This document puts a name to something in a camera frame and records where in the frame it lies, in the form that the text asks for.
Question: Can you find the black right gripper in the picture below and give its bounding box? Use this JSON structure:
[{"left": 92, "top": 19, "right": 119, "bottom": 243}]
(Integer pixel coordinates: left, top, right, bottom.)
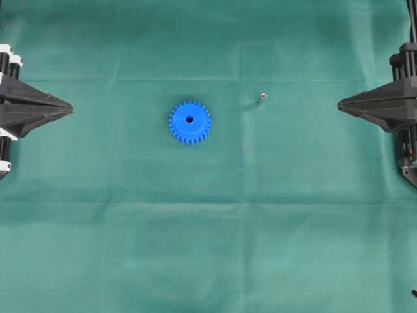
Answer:
[{"left": 336, "top": 41, "right": 417, "bottom": 188}]

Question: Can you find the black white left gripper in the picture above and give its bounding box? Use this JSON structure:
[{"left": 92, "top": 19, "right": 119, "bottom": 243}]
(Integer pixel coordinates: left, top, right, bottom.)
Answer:
[{"left": 0, "top": 43, "right": 75, "bottom": 181}]

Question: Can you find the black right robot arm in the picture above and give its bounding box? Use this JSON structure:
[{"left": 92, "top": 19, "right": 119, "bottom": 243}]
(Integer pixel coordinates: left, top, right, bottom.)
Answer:
[{"left": 338, "top": 1, "right": 416, "bottom": 186}]

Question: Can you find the blue plastic gear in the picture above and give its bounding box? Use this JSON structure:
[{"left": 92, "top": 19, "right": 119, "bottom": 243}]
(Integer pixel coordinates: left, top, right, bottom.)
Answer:
[{"left": 168, "top": 100, "right": 212, "bottom": 145}]

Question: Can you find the green table cloth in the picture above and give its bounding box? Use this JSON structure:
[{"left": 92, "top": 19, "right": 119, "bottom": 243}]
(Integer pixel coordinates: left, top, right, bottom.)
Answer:
[{"left": 1, "top": 1, "right": 416, "bottom": 312}]

